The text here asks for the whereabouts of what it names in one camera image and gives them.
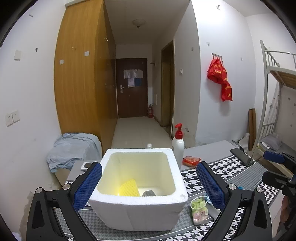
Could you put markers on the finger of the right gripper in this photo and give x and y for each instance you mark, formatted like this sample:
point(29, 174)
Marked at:
point(279, 158)

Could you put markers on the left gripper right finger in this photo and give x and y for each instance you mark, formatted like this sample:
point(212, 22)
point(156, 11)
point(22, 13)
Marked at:
point(255, 223)

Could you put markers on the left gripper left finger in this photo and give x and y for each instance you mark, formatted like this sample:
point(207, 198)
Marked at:
point(43, 223)

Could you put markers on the green tissue packet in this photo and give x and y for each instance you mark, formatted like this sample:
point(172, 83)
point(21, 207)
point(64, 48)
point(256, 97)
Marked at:
point(199, 209)

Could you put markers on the yellow foam net sleeve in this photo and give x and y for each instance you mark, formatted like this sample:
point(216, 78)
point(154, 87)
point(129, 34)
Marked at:
point(129, 188)

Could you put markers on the blue face mask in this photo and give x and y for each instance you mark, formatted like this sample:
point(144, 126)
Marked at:
point(209, 201)

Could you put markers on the white remote control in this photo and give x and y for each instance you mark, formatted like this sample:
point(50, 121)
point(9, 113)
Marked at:
point(85, 166)

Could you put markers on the houndstooth table mat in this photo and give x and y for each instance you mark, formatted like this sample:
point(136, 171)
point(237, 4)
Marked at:
point(230, 169)

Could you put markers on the grey-blue crumpled cloth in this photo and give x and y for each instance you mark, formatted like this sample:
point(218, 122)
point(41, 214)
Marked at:
point(71, 147)

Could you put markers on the red snack packet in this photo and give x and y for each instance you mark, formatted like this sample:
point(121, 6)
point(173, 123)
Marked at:
point(190, 161)

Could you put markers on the grey sponge block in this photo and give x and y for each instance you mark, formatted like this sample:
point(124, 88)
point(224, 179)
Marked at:
point(148, 193)

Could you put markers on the white pump lotion bottle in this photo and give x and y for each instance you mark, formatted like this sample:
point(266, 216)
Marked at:
point(178, 145)

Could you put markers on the white styrofoam box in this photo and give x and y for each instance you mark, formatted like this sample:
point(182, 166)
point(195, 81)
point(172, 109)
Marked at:
point(153, 169)

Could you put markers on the red hanging plastic bags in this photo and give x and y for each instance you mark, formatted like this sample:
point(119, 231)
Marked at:
point(218, 74)

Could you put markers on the wooden wardrobe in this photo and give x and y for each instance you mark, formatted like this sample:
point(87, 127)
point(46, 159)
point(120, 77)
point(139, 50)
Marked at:
point(84, 72)

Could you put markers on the red fire extinguisher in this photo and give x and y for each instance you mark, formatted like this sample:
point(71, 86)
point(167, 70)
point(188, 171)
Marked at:
point(150, 111)

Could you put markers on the side wooden door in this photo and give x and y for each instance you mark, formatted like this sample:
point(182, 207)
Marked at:
point(167, 84)

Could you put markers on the dark brown entrance door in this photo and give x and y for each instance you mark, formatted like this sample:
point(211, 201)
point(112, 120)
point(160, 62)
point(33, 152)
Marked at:
point(131, 84)

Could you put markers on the ceiling lamp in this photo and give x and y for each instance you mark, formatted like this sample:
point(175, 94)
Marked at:
point(139, 22)

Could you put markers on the wooden sticks against wall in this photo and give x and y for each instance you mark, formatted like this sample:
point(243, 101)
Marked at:
point(251, 128)

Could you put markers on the metal bunk bed frame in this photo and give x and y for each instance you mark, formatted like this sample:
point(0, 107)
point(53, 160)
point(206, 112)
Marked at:
point(276, 129)

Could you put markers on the white wall socket pair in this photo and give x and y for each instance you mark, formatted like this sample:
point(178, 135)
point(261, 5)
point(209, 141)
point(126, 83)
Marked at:
point(12, 118)

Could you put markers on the white wall switch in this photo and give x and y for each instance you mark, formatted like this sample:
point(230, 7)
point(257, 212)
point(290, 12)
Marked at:
point(17, 56)

